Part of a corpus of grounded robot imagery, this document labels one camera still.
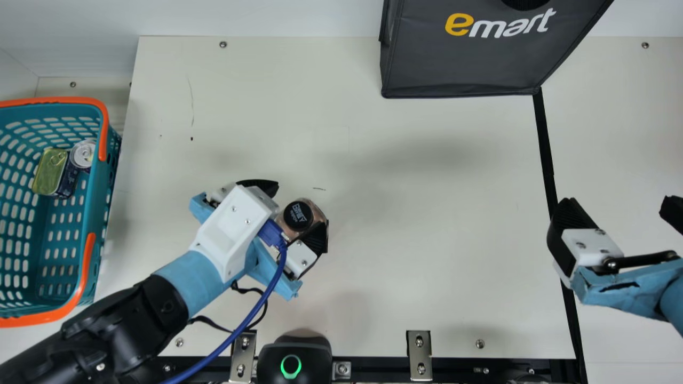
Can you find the black device with green light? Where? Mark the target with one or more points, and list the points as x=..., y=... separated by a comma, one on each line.
x=309, y=357

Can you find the rectangular tin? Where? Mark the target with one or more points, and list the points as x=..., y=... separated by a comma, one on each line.
x=49, y=172

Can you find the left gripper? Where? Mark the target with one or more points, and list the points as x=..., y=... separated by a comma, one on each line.
x=195, y=280

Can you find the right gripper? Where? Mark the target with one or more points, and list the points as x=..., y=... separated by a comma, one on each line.
x=624, y=290

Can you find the teal shopping basket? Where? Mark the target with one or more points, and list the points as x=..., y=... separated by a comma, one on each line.
x=53, y=100

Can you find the dark coffee bottle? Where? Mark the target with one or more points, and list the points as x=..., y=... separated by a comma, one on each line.
x=297, y=215

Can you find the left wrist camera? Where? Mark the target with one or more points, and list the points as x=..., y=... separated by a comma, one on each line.
x=229, y=229

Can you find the black strip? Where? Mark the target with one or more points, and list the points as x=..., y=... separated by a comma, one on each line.
x=543, y=160

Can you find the can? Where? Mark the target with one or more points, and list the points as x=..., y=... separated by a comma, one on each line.
x=84, y=153

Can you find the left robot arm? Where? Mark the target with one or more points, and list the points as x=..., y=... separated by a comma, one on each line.
x=106, y=330

